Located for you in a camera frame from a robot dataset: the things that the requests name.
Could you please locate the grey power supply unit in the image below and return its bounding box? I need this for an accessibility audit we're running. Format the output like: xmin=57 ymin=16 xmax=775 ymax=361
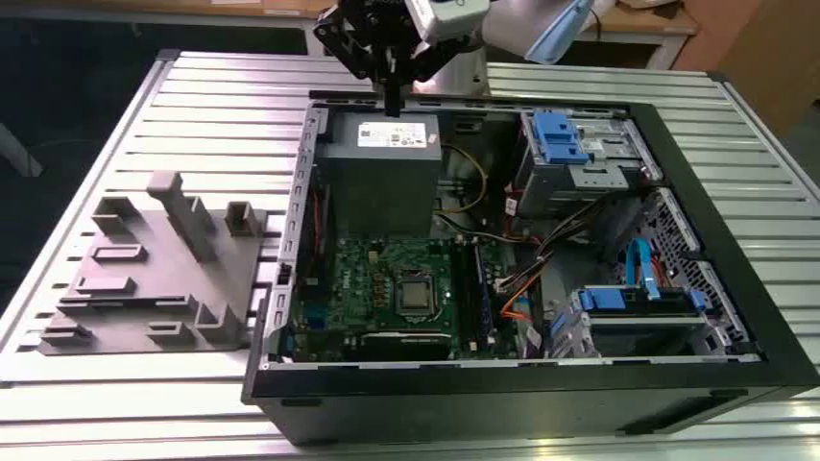
xmin=317 ymin=112 xmax=445 ymax=236

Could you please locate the blue disk carrier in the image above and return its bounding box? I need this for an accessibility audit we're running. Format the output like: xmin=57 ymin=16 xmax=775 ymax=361
xmin=578 ymin=286 xmax=706 ymax=318
xmin=535 ymin=112 xmax=589 ymax=165

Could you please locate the black graphics card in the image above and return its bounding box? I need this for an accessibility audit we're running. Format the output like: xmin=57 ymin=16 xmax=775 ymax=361
xmin=343 ymin=330 xmax=454 ymax=361

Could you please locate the CPU socket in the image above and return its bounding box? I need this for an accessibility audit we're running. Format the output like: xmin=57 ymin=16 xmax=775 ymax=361
xmin=391 ymin=268 xmax=449 ymax=326

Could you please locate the orange wire bundle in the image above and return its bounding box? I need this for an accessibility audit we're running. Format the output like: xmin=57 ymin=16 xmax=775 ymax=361
xmin=502 ymin=287 xmax=538 ymax=322

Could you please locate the black open PC case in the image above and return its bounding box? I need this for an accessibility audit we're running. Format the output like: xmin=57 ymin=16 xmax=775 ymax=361
xmin=241 ymin=88 xmax=820 ymax=446

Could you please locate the wooden workbench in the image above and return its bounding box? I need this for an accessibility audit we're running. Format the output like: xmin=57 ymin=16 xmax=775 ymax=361
xmin=0 ymin=0 xmax=702 ymax=71

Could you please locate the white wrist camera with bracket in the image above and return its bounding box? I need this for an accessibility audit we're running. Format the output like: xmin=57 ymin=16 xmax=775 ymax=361
xmin=409 ymin=0 xmax=490 ymax=45

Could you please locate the silver CPU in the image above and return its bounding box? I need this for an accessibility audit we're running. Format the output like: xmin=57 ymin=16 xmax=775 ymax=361
xmin=398 ymin=281 xmax=438 ymax=311

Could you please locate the grey parts rack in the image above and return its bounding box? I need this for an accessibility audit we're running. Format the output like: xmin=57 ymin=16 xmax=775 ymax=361
xmin=38 ymin=170 xmax=271 ymax=356

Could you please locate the black RAM slot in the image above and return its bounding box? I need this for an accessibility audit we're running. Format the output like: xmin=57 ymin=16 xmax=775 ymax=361
xmin=455 ymin=243 xmax=478 ymax=348

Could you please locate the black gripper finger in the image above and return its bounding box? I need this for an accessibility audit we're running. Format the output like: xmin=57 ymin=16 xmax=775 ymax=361
xmin=393 ymin=38 xmax=486 ymax=119
xmin=313 ymin=7 xmax=397 ymax=119

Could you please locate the silver disk bay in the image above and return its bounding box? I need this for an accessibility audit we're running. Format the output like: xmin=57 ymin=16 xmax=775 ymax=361
xmin=550 ymin=285 xmax=730 ymax=359

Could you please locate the RAM stick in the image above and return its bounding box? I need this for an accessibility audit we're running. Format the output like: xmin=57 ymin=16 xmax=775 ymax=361
xmin=475 ymin=244 xmax=497 ymax=348
xmin=82 ymin=297 xmax=193 ymax=308

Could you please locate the brown cabinet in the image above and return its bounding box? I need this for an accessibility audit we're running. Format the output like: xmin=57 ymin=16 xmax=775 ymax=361
xmin=673 ymin=0 xmax=820 ymax=140

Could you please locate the green motherboard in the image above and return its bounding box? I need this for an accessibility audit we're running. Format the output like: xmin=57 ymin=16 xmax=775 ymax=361
xmin=287 ymin=234 xmax=534 ymax=361

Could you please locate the silver drive cage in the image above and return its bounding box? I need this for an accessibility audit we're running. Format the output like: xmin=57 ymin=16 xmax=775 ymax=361
xmin=517 ymin=109 xmax=663 ymax=218

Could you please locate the yellow wire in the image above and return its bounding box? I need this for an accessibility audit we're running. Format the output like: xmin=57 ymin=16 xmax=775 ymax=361
xmin=435 ymin=145 xmax=489 ymax=214

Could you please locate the blue flat data wire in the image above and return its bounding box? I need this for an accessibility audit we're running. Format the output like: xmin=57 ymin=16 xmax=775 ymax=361
xmin=625 ymin=237 xmax=663 ymax=302

